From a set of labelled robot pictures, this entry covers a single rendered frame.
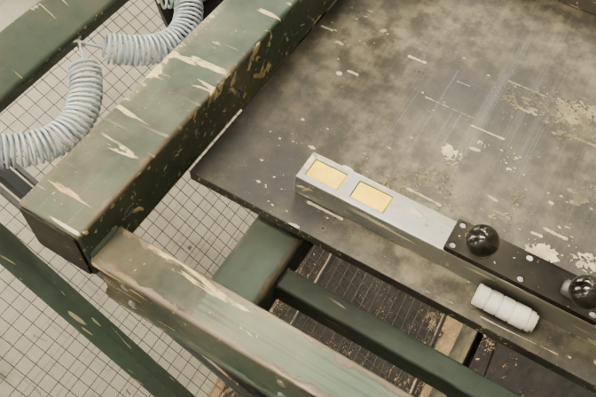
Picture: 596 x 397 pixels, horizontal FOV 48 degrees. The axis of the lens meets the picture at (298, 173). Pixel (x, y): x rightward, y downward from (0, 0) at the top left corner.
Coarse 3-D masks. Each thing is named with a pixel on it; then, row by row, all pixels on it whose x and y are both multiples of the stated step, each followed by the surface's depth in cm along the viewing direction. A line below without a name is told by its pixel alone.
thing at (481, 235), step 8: (480, 224) 75; (472, 232) 74; (480, 232) 73; (488, 232) 73; (496, 232) 74; (472, 240) 74; (480, 240) 73; (488, 240) 73; (496, 240) 73; (472, 248) 74; (480, 248) 73; (488, 248) 73; (496, 248) 74; (480, 256) 74; (488, 256) 74
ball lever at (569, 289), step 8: (568, 280) 81; (576, 280) 71; (584, 280) 70; (592, 280) 70; (568, 288) 80; (576, 288) 70; (584, 288) 70; (592, 288) 70; (568, 296) 81; (576, 296) 70; (584, 296) 70; (592, 296) 70; (576, 304) 71; (584, 304) 70; (592, 304) 70
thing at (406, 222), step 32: (320, 160) 93; (320, 192) 91; (352, 192) 91; (384, 192) 91; (384, 224) 88; (416, 224) 88; (448, 224) 88; (448, 256) 86; (512, 288) 83; (576, 320) 81
